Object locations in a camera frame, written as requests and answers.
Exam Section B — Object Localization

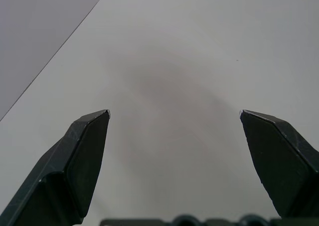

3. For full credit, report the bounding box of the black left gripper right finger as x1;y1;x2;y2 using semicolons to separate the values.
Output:
239;109;319;219

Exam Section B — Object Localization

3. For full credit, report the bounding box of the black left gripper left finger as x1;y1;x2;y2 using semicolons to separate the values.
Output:
0;109;111;226

